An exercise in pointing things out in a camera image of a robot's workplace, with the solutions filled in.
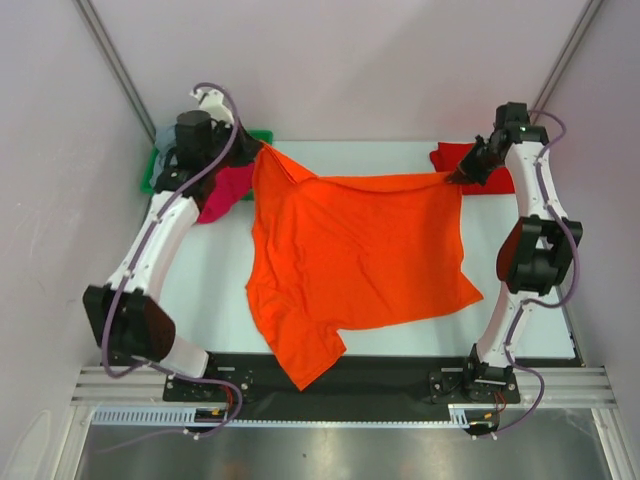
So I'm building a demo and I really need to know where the aluminium corner post right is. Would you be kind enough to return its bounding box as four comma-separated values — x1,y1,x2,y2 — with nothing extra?
533,0,607,110

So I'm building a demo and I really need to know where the grey t-shirt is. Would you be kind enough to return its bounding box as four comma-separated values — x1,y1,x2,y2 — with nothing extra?
149,125,177,188

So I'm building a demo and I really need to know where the aluminium frame rail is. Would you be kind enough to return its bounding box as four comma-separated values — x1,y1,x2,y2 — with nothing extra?
71,367,166,406

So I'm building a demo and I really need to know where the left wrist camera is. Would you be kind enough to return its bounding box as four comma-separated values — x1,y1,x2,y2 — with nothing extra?
190,87,234,125

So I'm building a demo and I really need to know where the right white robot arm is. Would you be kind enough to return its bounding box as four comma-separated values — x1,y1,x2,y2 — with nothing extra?
447,102,583,403

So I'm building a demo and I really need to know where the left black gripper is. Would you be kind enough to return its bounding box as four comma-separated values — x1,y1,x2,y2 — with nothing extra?
203,115,261,174

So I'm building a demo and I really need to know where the folded red t-shirt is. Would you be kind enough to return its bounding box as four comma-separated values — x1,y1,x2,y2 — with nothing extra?
429,142,515,195

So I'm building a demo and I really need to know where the aluminium corner post left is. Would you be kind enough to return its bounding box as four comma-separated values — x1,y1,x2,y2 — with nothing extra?
72,0,156,141

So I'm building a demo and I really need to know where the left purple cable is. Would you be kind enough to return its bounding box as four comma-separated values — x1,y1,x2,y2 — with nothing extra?
99,82,246,454

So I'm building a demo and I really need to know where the aluminium corner post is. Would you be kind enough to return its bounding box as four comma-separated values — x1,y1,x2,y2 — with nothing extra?
533,0,607,110
72,0,156,141

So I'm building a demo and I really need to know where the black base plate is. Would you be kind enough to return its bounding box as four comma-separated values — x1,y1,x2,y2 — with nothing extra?
163,352,584,422

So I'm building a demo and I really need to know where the magenta t-shirt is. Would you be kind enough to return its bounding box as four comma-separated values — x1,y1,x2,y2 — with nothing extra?
197,163,255,224

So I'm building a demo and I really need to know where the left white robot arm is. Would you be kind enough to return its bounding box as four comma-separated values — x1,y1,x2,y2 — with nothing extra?
82,106,263,400

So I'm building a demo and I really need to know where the green plastic bin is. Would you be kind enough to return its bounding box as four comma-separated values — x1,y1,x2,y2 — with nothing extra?
140,129,274,195

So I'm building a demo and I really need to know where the orange t-shirt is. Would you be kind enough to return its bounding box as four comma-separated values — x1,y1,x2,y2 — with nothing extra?
246,146,482,390

